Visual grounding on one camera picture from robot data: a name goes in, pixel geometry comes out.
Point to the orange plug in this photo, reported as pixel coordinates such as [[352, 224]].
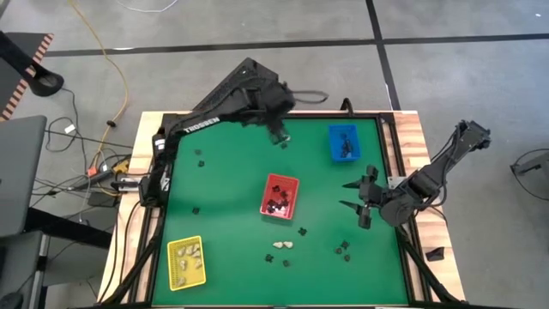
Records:
[[92, 171]]

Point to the black power strip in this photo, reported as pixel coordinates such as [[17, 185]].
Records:
[[96, 181]]

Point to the black computer tower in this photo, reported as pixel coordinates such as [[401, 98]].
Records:
[[246, 68]]

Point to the blue plastic basket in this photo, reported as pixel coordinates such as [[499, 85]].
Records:
[[336, 135]]

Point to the black beam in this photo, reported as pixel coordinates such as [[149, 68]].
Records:
[[68, 234]]

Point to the grey platform striped edge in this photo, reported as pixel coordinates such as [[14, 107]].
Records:
[[43, 45]]

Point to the green table mat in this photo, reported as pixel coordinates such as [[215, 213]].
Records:
[[231, 266]]

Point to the black wedge block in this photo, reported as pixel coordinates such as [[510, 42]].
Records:
[[435, 254]]

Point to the grey floor device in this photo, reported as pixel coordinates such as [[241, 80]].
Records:
[[532, 163]]

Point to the yellow plastic basket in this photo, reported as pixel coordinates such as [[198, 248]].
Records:
[[173, 266]]

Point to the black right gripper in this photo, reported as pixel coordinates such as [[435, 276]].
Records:
[[371, 195]]

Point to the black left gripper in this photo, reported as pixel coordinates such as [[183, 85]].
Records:
[[274, 103]]

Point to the black stand base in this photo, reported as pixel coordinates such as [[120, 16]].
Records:
[[45, 83]]

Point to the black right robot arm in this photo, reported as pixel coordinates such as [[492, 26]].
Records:
[[433, 176]]

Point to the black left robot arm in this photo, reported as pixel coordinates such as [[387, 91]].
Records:
[[199, 124]]

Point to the red plastic basket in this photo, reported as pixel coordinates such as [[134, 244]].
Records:
[[294, 186]]

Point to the grey cabinet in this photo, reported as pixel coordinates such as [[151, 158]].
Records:
[[19, 171]]

